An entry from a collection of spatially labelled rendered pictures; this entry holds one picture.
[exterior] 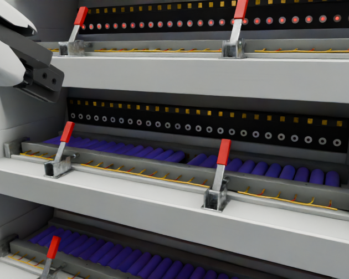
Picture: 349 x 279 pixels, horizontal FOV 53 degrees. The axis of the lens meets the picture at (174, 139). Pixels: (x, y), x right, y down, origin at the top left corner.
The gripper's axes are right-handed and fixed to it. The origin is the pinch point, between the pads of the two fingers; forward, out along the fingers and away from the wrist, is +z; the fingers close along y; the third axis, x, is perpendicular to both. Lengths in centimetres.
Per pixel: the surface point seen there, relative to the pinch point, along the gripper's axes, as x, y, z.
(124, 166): -4.3, -4.8, 25.3
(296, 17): 24.2, 17.7, 29.6
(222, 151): -0.7, 12.3, 20.6
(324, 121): 8.0, 23.6, 32.0
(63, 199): -11.2, -11.0, 20.4
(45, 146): -3.1, -21.9, 24.7
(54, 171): -7.4, -13.4, 19.3
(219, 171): -3.3, 12.3, 20.5
